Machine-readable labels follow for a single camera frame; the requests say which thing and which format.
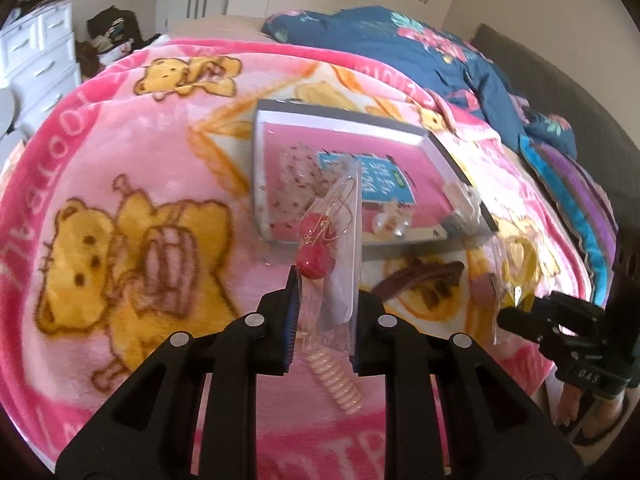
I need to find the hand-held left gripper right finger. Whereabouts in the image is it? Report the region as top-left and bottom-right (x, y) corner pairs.
(350, 287), (586, 480)

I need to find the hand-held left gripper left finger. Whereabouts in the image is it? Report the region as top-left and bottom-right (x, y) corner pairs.
(52, 266), (301, 480)

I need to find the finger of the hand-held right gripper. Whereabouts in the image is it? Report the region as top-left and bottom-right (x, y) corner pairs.
(497, 297), (561, 346)

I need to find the yellow hair accessory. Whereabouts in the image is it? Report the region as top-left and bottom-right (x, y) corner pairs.
(487, 230), (546, 346)

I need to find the clear packet with red earrings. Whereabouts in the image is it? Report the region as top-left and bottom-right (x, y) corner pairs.
(295, 157), (363, 351)

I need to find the clear bead hair tie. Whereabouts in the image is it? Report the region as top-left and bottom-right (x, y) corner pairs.
(372, 200), (416, 238)

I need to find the white hair claw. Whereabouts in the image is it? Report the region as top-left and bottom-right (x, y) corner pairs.
(442, 182), (483, 236)

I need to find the pink dotted hair bow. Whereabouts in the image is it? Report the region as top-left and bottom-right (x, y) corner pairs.
(267, 142), (331, 231)

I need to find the grey box with pink inside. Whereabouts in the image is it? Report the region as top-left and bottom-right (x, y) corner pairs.
(251, 99), (500, 251)

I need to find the person's right hand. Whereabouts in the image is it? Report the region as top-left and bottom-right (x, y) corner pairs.
(554, 385), (583, 428)

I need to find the pink fuzzy hair clip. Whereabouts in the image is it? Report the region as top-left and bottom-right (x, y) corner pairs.
(472, 274), (501, 308)

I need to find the person's foot in slipper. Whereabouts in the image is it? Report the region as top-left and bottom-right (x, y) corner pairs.
(570, 392), (632, 448)

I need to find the dark hair claw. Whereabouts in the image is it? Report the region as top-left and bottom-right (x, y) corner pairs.
(372, 260), (466, 302)

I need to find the striped blue purple pillow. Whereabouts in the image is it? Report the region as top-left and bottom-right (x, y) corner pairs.
(517, 134), (621, 311)

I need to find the pink bear printed blanket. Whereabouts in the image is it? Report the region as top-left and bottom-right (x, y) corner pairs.
(0, 35), (601, 480)

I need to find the dark upholstered headboard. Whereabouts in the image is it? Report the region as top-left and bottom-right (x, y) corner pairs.
(470, 22), (640, 241)

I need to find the blue floral duvet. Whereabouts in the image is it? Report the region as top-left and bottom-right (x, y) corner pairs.
(262, 6), (573, 153)

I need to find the bed with tan sheet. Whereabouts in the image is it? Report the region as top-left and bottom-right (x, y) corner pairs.
(170, 15), (281, 43)

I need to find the black bag on floor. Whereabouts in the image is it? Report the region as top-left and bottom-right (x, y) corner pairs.
(86, 6), (161, 56)

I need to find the white curved table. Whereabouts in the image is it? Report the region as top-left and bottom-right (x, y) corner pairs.
(0, 87), (18, 136)

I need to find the white drawer chest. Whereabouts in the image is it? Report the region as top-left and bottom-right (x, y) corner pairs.
(0, 0), (83, 133)

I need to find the pale pink spiral hair tie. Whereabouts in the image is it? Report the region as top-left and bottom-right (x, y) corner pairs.
(304, 340), (364, 415)

